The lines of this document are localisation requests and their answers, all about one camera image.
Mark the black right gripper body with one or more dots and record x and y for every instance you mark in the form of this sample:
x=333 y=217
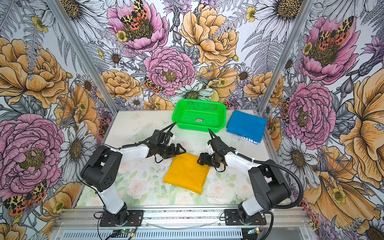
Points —
x=214 y=160

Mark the aluminium frame post left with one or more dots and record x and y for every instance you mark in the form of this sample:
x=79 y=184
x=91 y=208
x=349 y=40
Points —
x=76 y=42

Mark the aluminium front rail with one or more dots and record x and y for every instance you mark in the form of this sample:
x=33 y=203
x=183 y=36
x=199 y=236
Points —
x=180 y=217

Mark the yellow t shirt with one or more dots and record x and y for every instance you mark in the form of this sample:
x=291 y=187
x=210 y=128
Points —
x=186 y=173

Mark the aluminium frame post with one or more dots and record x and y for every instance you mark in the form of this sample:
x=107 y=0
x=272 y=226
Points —
x=76 y=42
x=291 y=41

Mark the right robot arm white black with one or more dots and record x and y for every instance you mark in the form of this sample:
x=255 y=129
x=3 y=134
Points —
x=268 y=183

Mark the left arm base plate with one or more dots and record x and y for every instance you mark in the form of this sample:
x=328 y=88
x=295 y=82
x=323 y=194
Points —
x=125 y=218

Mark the aluminium frame post right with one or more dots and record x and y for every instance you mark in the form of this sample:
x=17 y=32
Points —
x=291 y=41

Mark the green plastic basket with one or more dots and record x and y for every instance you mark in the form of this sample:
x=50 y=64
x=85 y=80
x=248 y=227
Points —
x=198 y=115

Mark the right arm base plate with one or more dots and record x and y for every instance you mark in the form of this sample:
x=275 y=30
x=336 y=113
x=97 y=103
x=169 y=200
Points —
x=238 y=218

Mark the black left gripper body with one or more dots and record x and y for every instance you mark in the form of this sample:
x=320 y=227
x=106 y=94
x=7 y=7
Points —
x=164 y=150

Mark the folded blue t shirt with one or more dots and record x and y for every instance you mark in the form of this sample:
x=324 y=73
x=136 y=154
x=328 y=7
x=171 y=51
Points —
x=248 y=126

